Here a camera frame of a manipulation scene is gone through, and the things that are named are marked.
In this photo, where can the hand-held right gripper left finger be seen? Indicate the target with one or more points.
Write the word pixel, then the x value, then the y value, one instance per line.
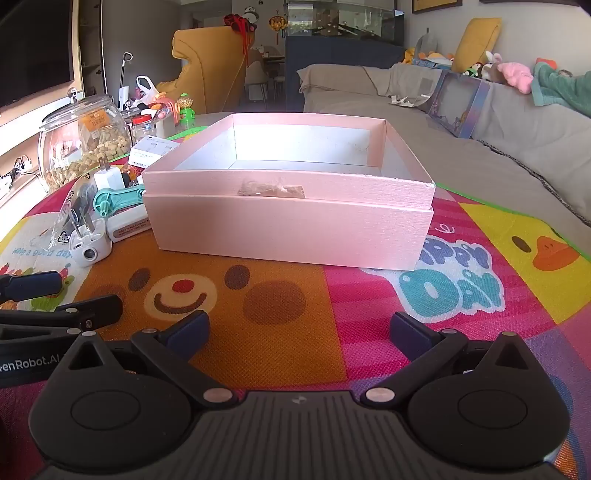
pixel 187 333

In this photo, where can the green gumball toy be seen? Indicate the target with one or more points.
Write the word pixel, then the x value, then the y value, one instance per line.
pixel 187 113

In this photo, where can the white tube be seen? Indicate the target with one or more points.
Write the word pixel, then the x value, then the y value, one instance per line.
pixel 131 224

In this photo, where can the yellow armchair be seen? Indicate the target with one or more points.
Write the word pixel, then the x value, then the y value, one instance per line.
pixel 207 69

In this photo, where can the yellow pillow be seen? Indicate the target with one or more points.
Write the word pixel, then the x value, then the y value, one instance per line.
pixel 478 44

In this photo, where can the white plastic bag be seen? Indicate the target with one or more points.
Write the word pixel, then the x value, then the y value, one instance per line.
pixel 145 87

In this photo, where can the small red-lid jar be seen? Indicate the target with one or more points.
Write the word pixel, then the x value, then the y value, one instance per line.
pixel 142 129

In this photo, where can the grey sofa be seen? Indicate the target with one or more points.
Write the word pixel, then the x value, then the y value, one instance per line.
pixel 508 175

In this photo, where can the pink plush toy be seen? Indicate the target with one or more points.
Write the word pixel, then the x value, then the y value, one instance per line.
pixel 517 76

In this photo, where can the pink cardboard box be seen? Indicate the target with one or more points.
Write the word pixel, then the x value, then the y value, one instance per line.
pixel 295 226

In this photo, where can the panda plush toy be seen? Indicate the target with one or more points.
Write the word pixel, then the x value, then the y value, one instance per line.
pixel 250 16

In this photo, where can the white rabbit plush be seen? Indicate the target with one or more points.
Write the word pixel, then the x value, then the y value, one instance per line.
pixel 493 67

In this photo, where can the red cloth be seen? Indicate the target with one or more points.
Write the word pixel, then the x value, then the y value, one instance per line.
pixel 236 25

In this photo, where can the grey plush toy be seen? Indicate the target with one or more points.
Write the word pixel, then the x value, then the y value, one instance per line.
pixel 427 46

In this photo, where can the white power strip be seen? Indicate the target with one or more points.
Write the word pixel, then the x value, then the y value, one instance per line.
pixel 11 177

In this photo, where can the teal towel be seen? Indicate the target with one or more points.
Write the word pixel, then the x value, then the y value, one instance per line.
pixel 558 90

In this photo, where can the colourful cartoon play mat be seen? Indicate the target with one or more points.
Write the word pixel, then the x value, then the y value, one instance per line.
pixel 277 323

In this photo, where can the dark blue cabinet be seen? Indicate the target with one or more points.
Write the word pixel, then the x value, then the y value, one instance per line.
pixel 295 78

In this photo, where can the white plug adapter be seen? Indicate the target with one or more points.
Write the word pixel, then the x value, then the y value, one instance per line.
pixel 90 244

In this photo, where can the glass fish tank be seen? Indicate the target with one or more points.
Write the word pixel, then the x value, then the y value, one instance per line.
pixel 341 18

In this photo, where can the pink and orange toy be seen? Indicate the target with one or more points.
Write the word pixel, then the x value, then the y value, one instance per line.
pixel 164 108

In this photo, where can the red hanging ornament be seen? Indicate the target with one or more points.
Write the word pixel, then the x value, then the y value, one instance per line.
pixel 277 25

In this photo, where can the clear plastic bag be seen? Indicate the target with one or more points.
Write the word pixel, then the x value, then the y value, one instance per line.
pixel 60 217

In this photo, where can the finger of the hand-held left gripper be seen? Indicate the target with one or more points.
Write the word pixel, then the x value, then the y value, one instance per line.
pixel 32 285
pixel 87 310

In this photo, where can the teal plastic tool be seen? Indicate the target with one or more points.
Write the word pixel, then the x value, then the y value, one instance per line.
pixel 115 201

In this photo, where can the black television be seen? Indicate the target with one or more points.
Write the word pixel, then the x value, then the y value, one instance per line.
pixel 32 50

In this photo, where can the white charger cube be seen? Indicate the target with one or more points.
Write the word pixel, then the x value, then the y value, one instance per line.
pixel 108 175

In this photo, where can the white dining chair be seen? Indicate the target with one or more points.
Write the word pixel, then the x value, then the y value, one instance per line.
pixel 256 81

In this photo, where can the gold framed wall picture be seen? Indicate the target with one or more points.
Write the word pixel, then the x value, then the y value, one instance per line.
pixel 436 5

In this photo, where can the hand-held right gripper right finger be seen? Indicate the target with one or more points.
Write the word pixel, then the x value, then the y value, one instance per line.
pixel 410 333

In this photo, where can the glass jar of nuts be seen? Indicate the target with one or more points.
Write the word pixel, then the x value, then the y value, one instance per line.
pixel 83 143

